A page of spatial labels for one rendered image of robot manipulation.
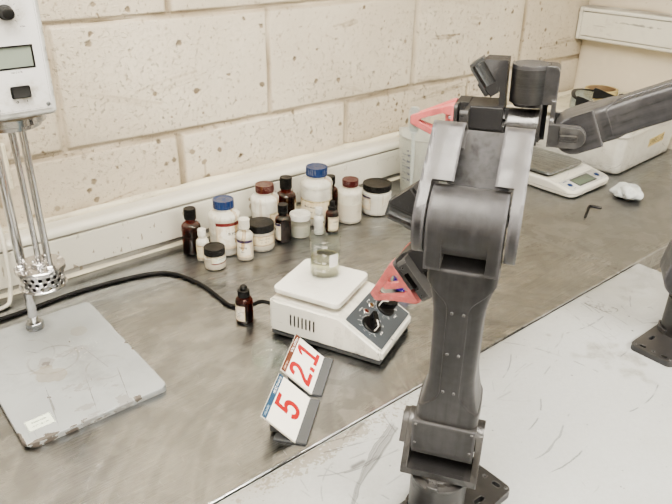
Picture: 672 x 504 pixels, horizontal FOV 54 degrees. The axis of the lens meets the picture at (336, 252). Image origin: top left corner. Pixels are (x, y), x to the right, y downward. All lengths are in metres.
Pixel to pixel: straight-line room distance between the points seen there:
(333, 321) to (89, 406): 0.37
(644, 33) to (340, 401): 1.59
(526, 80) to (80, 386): 0.79
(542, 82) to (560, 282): 0.44
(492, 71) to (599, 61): 1.32
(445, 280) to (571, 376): 0.52
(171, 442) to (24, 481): 0.18
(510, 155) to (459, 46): 1.31
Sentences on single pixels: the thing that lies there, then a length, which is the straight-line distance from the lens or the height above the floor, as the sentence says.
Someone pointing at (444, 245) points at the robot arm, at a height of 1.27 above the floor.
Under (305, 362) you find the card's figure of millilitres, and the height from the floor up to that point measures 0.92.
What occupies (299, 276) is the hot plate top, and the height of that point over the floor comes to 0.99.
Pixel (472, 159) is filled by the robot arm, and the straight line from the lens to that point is 0.63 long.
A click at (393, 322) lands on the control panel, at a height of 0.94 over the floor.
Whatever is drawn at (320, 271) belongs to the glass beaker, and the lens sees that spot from 1.07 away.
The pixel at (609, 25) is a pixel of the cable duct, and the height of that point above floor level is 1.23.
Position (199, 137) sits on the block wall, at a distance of 1.42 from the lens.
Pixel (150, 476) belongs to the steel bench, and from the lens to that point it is 0.89.
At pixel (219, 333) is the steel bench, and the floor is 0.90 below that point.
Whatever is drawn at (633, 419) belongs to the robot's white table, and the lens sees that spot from 1.04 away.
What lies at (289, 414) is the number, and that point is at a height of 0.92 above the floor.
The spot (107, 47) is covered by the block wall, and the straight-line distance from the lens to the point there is 1.31.
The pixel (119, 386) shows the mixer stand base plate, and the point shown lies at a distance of 1.02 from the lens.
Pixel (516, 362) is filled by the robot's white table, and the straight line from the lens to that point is 1.09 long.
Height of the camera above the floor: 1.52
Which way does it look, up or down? 27 degrees down
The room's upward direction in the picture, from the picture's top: 1 degrees clockwise
